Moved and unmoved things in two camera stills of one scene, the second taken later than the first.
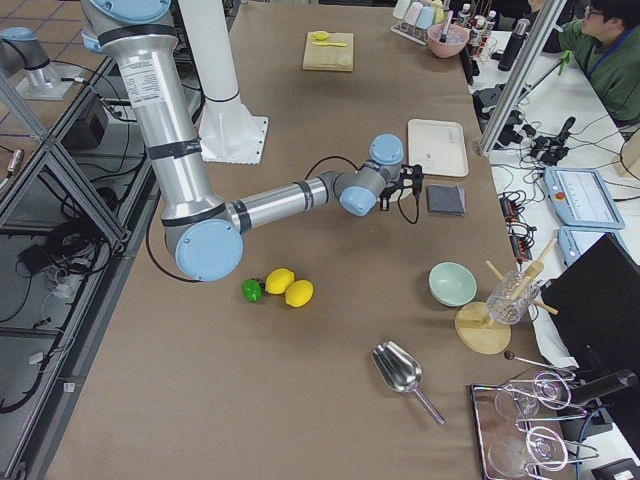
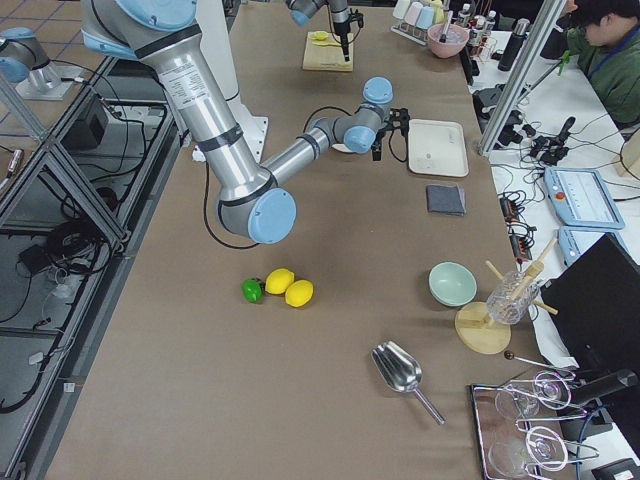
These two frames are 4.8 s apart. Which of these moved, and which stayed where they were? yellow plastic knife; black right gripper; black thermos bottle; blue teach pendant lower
Moved: black right gripper
Stayed: yellow plastic knife; blue teach pendant lower; black thermos bottle
